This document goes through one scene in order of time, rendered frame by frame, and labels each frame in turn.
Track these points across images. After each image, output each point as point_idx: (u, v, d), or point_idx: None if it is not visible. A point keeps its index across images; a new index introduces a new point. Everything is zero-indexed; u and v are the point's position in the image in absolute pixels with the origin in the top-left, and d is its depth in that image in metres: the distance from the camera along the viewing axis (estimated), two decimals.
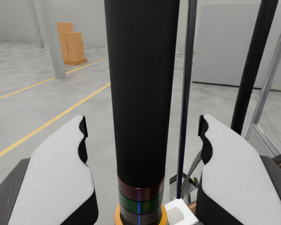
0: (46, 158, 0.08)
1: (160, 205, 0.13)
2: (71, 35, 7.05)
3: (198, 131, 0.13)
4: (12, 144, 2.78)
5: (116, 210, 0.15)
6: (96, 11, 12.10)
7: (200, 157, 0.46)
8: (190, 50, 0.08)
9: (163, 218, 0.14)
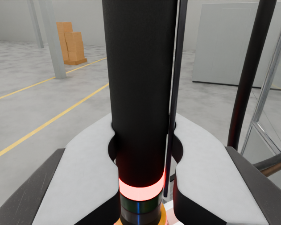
0: (78, 150, 0.09)
1: (159, 205, 0.13)
2: (71, 34, 7.04)
3: None
4: (12, 144, 2.77)
5: None
6: (96, 11, 12.09)
7: None
8: (179, 50, 0.08)
9: (163, 218, 0.14)
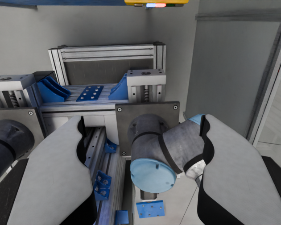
0: (44, 158, 0.08)
1: None
2: None
3: (200, 131, 0.13)
4: None
5: None
6: None
7: None
8: None
9: None
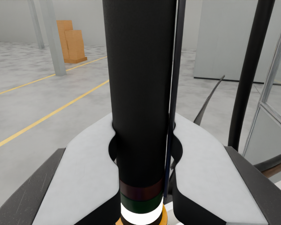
0: (79, 150, 0.09)
1: (160, 205, 0.13)
2: (71, 32, 7.01)
3: None
4: (10, 137, 2.69)
5: None
6: (96, 11, 12.11)
7: None
8: (178, 49, 0.08)
9: (164, 218, 0.14)
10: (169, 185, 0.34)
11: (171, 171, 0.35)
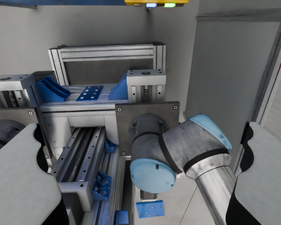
0: None
1: None
2: None
3: (241, 139, 0.12)
4: None
5: None
6: None
7: None
8: None
9: None
10: None
11: None
